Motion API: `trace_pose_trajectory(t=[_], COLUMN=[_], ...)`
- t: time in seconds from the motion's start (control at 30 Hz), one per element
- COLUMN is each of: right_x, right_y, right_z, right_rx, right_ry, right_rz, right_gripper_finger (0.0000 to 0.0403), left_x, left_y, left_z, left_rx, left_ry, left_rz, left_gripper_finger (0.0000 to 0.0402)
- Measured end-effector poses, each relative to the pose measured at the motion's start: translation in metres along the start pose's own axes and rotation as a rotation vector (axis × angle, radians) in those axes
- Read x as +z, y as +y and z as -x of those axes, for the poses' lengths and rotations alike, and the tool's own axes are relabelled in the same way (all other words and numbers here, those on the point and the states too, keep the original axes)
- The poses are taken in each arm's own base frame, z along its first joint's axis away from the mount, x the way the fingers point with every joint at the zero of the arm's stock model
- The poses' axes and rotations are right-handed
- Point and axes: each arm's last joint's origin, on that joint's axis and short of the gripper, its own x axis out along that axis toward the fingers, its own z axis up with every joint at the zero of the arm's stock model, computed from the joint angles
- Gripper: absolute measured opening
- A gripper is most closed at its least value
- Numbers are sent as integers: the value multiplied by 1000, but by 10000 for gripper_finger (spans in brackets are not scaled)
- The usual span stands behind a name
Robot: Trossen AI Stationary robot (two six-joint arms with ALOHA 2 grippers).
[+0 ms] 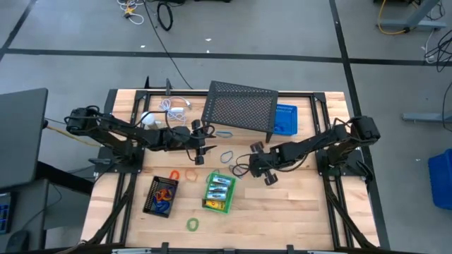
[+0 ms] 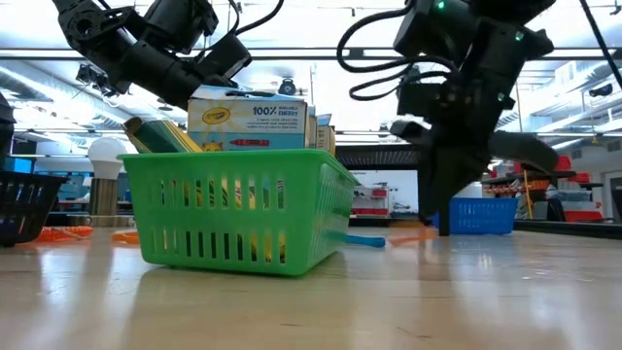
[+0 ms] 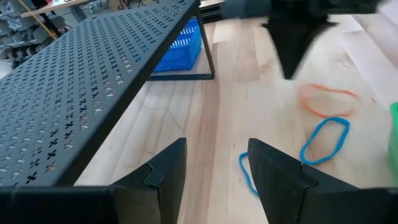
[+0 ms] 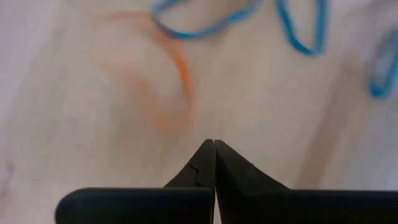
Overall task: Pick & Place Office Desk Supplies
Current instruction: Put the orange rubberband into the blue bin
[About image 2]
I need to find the black aluminium rig frame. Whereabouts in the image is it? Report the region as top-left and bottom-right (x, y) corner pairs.
(512, 219), (622, 241)

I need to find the silver ventilation duct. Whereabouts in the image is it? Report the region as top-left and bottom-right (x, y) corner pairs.
(0, 65), (142, 132)

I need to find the black mesh monitor riser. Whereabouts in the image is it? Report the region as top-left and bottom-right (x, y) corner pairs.
(334, 144), (423, 172)

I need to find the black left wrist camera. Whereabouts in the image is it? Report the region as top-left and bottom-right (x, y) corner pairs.
(196, 32), (254, 83)

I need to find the computer monitor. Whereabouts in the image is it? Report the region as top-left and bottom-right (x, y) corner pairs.
(0, 156), (35, 174)

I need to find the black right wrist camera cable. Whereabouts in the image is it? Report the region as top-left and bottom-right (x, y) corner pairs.
(336, 0), (441, 102)

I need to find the blue plastic slotted basket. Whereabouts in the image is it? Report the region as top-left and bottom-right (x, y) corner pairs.
(431, 195), (519, 236)

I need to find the thin yellow cable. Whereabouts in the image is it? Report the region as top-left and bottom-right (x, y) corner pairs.
(520, 167), (534, 221)

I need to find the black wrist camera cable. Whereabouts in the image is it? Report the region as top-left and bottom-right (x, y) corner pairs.
(336, 0), (441, 102)
(193, 0), (286, 55)

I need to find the small four-crayon box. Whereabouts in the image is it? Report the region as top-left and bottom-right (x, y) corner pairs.
(121, 115), (204, 156)

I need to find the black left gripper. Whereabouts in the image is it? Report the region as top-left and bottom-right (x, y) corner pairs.
(118, 40), (230, 110)

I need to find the black plastic slotted basket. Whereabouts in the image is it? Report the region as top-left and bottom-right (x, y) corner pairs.
(0, 169), (70, 248)

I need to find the white shelf unit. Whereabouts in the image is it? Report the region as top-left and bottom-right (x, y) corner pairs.
(351, 183), (391, 218)

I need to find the green plastic slotted basket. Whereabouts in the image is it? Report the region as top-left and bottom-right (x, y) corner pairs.
(118, 148), (360, 277)

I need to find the brass lamp with white bulb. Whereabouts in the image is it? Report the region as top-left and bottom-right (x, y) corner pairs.
(66, 136), (138, 229)

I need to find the black light bar frame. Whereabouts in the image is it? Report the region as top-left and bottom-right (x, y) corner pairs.
(0, 46), (622, 62)

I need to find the orange spiral wrist coil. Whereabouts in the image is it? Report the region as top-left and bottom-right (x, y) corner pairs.
(34, 225), (94, 244)

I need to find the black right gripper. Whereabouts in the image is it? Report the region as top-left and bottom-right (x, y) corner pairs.
(388, 62), (561, 238)

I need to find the black left wrist camera cable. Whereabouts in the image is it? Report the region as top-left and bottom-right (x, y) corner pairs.
(193, 0), (286, 55)

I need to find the black shelf rack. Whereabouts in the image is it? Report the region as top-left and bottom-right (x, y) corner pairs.
(480, 154), (606, 225)

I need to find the blue rubber band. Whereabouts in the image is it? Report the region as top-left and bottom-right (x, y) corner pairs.
(345, 233), (387, 249)

